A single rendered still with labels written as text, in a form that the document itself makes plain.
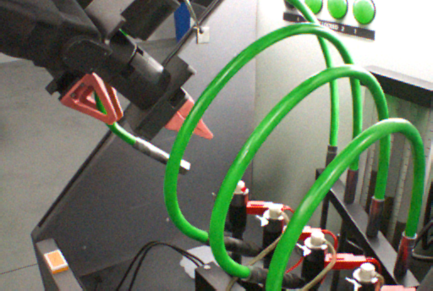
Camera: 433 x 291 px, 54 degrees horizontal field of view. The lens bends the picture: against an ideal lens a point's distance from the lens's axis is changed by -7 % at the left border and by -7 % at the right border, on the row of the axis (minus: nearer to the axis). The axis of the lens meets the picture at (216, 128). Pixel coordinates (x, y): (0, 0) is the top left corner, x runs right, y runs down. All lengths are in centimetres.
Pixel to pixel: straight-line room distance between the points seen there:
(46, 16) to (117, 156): 53
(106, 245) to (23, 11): 68
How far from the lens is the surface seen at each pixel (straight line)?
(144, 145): 69
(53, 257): 86
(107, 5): 50
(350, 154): 39
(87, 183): 91
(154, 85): 53
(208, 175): 105
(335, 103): 75
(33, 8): 42
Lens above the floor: 147
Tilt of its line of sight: 22 degrees down
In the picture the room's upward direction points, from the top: straight up
